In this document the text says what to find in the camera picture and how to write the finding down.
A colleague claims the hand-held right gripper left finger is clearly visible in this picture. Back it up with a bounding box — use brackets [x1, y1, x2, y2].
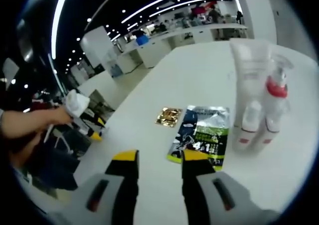
[47, 149, 140, 225]

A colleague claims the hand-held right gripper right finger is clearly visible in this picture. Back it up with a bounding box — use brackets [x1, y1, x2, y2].
[181, 149, 280, 225]

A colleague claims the tall red-banded skincare pump bottle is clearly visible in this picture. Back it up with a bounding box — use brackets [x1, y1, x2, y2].
[263, 54, 295, 149]

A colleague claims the white skincare tube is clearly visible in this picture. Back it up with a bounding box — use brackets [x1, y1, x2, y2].
[229, 39, 275, 126]

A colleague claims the blue storage bin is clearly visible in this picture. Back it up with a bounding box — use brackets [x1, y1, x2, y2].
[135, 35, 151, 46]

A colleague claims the person's left hand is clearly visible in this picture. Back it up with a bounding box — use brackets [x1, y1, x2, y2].
[37, 106, 75, 130]

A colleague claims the green and dark sachet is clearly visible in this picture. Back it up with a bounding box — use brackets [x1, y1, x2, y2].
[166, 105, 231, 172]

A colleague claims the small gold sachet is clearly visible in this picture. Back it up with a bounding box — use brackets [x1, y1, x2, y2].
[155, 107, 183, 128]

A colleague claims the long ceiling light strip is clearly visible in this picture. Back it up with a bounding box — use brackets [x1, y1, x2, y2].
[50, 0, 72, 59]

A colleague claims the long white counter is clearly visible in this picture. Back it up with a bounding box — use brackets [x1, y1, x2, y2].
[119, 23, 248, 69]

